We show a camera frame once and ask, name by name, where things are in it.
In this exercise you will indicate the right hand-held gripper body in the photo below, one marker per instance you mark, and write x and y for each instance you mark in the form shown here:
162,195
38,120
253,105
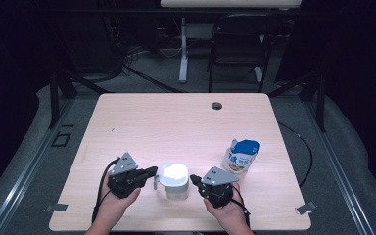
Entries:
217,191

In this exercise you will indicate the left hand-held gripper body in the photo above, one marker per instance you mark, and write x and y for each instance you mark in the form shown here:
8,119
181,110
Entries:
125,182

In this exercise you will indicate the clear jar with white lid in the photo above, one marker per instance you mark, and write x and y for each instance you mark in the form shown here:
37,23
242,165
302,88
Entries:
175,179

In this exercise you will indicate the blue and white salt bag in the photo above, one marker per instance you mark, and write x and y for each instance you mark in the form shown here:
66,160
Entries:
241,156

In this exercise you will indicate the person's left hand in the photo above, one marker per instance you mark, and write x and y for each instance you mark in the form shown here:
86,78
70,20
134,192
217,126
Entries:
114,205

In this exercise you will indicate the person's right hand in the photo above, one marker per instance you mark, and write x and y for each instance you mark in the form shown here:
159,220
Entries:
230,215

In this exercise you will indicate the grey tape strip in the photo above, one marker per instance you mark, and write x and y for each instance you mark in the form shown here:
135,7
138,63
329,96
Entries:
306,208
57,207

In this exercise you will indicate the white desk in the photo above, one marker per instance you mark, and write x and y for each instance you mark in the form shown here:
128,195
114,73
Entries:
183,65

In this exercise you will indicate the black metal stand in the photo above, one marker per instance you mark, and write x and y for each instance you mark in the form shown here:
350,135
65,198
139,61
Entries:
54,98
321,101

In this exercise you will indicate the black folding chair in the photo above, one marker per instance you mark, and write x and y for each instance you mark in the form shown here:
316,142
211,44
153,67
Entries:
241,42

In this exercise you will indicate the aluminium floor rail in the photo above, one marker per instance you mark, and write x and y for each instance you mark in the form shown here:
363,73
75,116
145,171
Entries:
29,169
339,176

